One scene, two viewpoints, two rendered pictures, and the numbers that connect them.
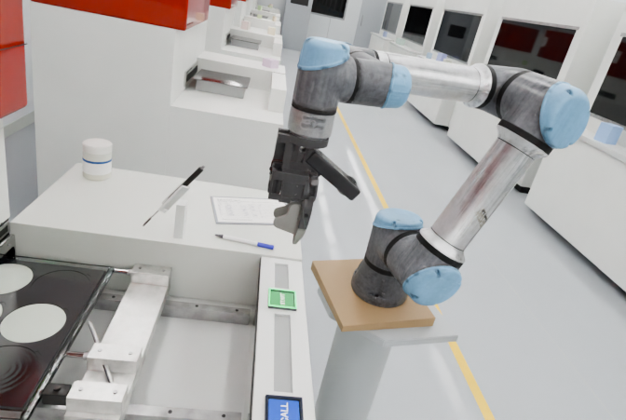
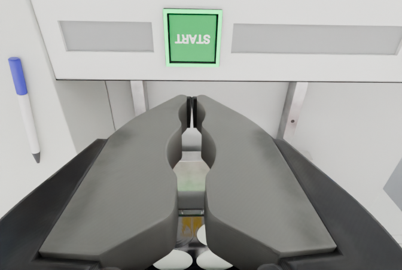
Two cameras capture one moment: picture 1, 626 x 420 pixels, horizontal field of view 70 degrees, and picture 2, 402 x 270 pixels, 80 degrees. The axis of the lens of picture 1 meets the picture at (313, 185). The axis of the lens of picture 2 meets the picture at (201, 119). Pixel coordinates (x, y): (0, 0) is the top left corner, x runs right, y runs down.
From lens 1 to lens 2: 80 cm
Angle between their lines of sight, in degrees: 78
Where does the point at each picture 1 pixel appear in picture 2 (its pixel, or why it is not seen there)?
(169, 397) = (258, 117)
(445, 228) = not seen: outside the picture
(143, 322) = (198, 169)
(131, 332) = not seen: hidden behind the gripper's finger
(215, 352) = (198, 84)
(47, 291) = (180, 238)
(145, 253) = not seen: hidden behind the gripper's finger
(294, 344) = (310, 17)
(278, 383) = (380, 45)
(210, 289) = (103, 110)
